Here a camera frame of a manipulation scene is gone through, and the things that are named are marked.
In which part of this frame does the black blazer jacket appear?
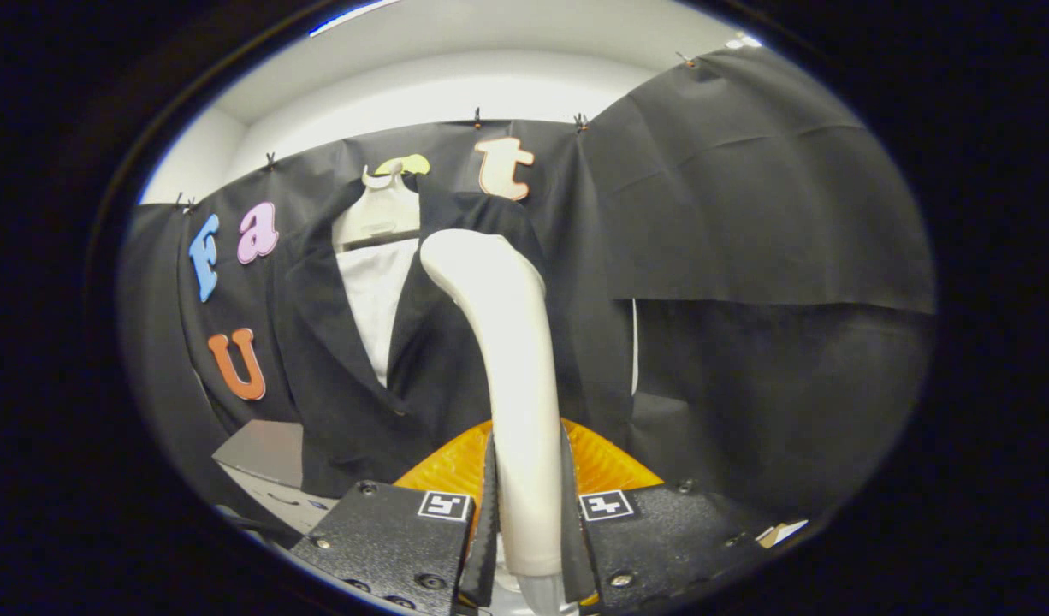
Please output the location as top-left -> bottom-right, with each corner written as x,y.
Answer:
272,171 -> 637,500

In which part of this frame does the white garment steamer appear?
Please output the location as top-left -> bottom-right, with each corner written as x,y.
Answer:
419,228 -> 568,616

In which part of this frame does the black backdrop cloth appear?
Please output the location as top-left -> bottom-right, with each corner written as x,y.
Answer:
118,44 -> 936,523

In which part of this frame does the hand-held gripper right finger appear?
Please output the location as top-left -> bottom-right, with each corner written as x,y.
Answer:
560,417 -> 769,616

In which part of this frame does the white mannequin torso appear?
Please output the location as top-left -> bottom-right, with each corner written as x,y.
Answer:
332,163 -> 423,388

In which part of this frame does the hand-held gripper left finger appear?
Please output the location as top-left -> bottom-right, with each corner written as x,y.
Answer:
289,423 -> 500,616

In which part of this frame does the small cardboard box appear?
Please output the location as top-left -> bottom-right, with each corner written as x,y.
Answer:
756,519 -> 808,548

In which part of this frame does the grey drawer cabinet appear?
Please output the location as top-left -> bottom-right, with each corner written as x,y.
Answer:
212,419 -> 354,536

